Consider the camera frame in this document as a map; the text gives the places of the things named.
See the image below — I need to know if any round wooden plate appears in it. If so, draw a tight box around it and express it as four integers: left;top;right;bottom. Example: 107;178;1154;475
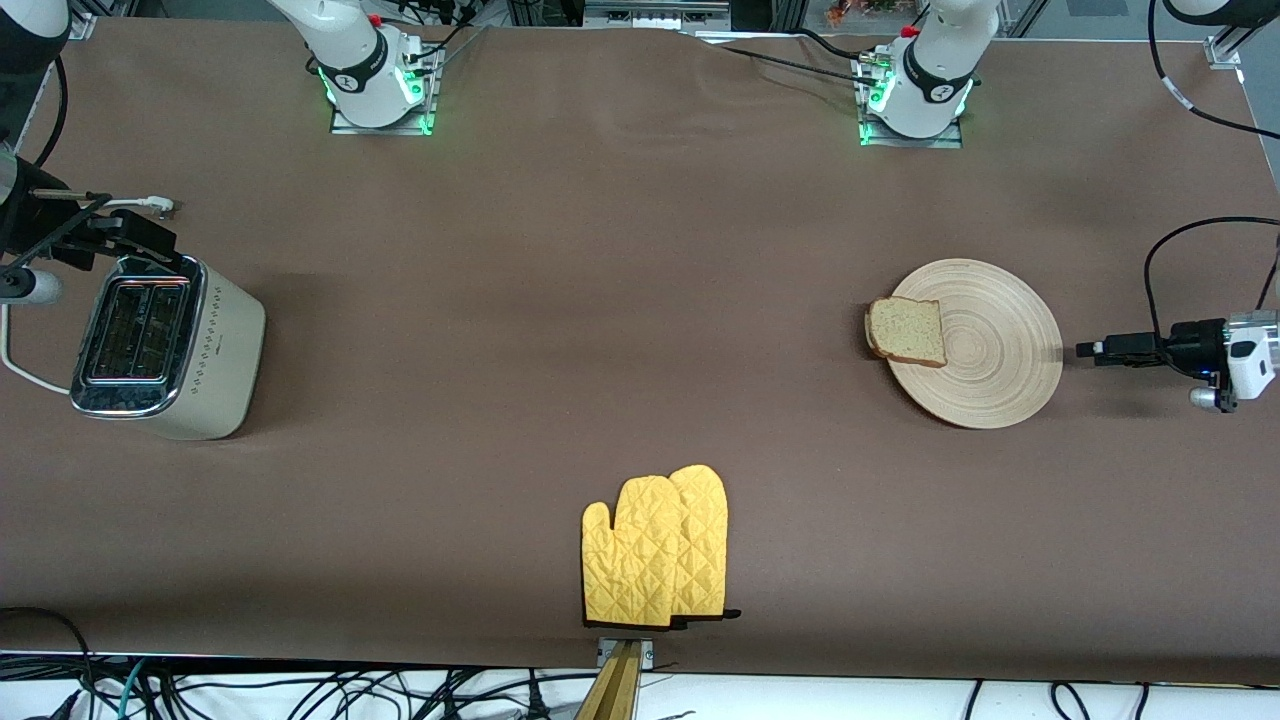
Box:
884;258;1064;431

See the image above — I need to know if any slice of brown bread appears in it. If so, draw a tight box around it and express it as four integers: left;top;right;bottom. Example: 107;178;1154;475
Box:
864;296;949;369

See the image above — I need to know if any cream toaster with chrome top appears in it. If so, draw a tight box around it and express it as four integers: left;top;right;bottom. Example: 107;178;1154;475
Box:
68;252;268;442

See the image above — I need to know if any colourful orange green object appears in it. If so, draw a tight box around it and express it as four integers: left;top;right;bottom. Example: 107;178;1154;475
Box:
825;0;926;26

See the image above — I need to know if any yellow quilted oven mitt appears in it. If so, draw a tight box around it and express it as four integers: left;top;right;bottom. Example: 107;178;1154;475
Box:
668;464;743;623
581;475;685;629

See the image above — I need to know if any brown table cover sheet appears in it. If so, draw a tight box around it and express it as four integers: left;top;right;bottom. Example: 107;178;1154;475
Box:
0;15;1280;686

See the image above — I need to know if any white toaster power cord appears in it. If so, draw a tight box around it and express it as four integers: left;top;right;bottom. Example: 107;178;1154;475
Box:
0;195;184;396

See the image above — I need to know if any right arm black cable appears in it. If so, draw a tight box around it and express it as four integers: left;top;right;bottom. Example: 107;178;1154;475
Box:
35;55;69;166

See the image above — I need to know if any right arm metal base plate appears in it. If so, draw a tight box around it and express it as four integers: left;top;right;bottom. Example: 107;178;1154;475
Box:
330;45;438;137

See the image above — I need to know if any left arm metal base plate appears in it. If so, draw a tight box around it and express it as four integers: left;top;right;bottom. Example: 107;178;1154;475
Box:
855;55;966;150

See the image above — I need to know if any aluminium frame profile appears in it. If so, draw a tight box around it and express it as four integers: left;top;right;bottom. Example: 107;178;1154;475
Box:
1205;25;1251;69

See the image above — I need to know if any black cable at base plate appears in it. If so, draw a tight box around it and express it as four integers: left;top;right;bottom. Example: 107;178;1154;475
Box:
400;0;486;63

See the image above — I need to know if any looped black floor cable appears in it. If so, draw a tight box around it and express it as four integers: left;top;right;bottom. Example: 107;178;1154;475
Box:
0;606;96;720

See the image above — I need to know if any short black base cable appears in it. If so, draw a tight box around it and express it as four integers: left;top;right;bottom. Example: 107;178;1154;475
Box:
795;28;871;63

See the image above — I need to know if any long black base cable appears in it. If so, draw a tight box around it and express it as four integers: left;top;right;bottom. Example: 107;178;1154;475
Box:
715;45;871;87

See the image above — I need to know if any teal floor cable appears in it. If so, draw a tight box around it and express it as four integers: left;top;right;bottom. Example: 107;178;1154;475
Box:
105;658;151;720

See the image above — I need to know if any metal mount bracket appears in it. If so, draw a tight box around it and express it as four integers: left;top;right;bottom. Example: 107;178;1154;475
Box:
596;637;656;669

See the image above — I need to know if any aluminium frame rail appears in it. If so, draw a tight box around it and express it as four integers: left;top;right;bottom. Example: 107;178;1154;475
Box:
583;0;731;31

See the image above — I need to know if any yellow camera mount bar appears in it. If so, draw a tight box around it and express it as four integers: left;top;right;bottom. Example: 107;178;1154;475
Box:
573;640;642;720

